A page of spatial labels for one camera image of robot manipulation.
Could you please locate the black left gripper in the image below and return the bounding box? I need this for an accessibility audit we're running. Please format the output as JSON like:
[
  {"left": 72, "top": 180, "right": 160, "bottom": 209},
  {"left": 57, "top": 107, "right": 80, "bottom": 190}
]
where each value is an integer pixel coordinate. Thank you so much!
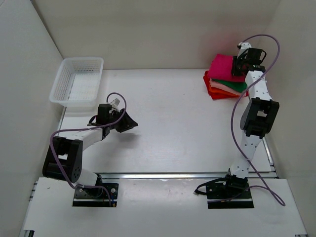
[{"left": 108, "top": 108, "right": 138, "bottom": 133}]

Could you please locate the magenta t-shirt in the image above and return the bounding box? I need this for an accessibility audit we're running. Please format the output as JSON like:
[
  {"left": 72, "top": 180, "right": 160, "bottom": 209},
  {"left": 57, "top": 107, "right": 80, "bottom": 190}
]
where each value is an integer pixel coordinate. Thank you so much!
[{"left": 207, "top": 54, "right": 245, "bottom": 82}]

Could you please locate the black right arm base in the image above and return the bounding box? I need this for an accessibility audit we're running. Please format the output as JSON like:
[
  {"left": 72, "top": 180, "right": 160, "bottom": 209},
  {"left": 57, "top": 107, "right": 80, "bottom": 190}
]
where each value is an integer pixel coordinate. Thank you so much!
[{"left": 194, "top": 174, "right": 254, "bottom": 209}]

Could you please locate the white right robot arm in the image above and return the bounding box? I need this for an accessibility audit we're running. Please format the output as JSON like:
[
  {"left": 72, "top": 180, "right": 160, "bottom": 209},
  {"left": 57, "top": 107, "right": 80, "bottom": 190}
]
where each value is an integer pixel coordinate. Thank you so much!
[{"left": 221, "top": 43, "right": 279, "bottom": 198}]

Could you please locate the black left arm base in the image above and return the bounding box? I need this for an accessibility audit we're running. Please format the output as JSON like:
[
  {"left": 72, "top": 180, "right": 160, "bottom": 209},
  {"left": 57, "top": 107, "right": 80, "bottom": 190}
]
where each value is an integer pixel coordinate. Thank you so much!
[{"left": 72, "top": 174, "right": 119, "bottom": 208}]

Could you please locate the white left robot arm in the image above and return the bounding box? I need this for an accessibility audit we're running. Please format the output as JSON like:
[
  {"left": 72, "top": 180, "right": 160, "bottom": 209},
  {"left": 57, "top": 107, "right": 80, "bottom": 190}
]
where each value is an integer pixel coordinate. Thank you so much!
[{"left": 42, "top": 104, "right": 138, "bottom": 197}]

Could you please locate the green folded t-shirt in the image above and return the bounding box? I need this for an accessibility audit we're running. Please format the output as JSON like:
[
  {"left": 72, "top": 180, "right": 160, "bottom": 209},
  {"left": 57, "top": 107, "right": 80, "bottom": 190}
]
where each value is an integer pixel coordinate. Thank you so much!
[{"left": 212, "top": 79, "right": 247, "bottom": 92}]

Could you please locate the pink folded t-shirt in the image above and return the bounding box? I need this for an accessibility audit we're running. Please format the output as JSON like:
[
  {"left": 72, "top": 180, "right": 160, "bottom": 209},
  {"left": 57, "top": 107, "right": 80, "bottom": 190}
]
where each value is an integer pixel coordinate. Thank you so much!
[{"left": 210, "top": 80, "right": 240, "bottom": 95}]

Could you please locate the red folded t-shirt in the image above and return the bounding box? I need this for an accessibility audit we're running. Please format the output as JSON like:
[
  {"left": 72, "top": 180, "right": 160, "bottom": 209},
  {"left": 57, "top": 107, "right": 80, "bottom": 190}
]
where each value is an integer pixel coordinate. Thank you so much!
[{"left": 203, "top": 71, "right": 247, "bottom": 100}]

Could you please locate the orange folded t-shirt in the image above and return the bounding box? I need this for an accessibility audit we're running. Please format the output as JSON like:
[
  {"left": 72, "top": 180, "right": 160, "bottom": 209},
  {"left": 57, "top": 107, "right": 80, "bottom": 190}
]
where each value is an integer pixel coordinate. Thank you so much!
[{"left": 208, "top": 86, "right": 241, "bottom": 97}]

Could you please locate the white plastic basket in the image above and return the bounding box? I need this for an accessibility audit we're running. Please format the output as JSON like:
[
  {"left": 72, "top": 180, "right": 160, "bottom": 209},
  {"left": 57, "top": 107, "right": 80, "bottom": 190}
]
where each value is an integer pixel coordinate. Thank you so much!
[{"left": 49, "top": 57, "right": 104, "bottom": 108}]

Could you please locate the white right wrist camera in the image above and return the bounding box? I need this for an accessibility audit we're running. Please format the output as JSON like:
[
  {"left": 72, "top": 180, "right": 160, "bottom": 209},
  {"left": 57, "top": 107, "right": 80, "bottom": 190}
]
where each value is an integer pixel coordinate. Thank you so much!
[{"left": 237, "top": 42, "right": 252, "bottom": 57}]

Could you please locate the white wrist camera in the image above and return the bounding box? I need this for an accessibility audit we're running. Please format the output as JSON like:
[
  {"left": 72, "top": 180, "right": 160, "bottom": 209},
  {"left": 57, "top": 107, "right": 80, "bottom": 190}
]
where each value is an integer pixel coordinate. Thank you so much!
[
  {"left": 110, "top": 98, "right": 120, "bottom": 112},
  {"left": 237, "top": 42, "right": 252, "bottom": 57}
]

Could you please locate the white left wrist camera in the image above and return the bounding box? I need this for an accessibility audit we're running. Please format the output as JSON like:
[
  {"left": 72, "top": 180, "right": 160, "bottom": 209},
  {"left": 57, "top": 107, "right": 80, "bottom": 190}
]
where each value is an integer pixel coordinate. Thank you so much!
[{"left": 110, "top": 98, "right": 120, "bottom": 112}]

